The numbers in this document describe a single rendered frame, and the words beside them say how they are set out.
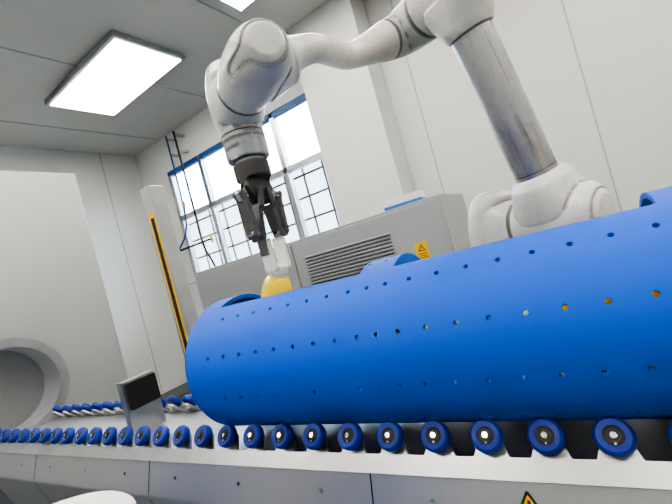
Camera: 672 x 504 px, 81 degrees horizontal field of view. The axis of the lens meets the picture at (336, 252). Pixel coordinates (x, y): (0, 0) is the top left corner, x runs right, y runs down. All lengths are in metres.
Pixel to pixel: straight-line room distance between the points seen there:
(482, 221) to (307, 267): 1.66
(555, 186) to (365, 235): 1.52
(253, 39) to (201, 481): 0.86
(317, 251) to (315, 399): 1.97
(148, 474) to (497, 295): 0.91
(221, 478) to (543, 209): 0.93
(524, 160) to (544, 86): 2.44
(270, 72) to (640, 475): 0.74
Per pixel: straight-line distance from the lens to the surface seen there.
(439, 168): 3.57
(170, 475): 1.09
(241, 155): 0.84
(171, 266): 1.58
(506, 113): 1.07
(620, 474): 0.63
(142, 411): 1.32
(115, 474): 1.28
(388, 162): 3.41
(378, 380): 0.62
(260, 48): 0.71
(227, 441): 0.91
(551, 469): 0.64
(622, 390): 0.57
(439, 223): 2.24
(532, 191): 1.07
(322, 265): 2.61
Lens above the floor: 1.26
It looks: 1 degrees up
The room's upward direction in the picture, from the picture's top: 15 degrees counter-clockwise
